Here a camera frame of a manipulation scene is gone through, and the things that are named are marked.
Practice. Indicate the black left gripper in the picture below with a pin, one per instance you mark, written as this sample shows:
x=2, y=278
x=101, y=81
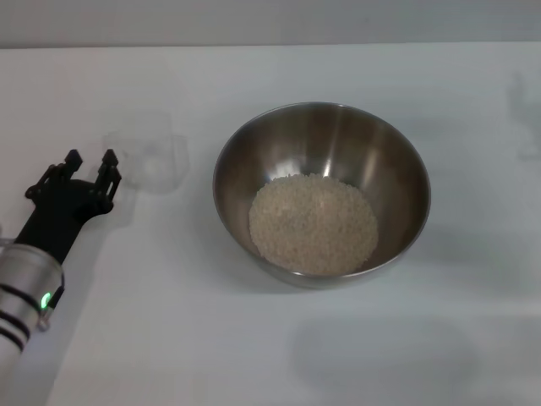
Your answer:
x=59, y=215

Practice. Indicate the clear plastic measuring cup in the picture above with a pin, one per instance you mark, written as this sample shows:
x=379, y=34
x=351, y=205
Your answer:
x=169, y=160

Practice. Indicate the white rice grains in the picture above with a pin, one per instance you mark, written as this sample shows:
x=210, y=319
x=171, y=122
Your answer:
x=313, y=224

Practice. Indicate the stainless steel mixing bowl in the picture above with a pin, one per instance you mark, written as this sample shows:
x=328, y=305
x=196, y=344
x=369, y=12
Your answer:
x=321, y=135

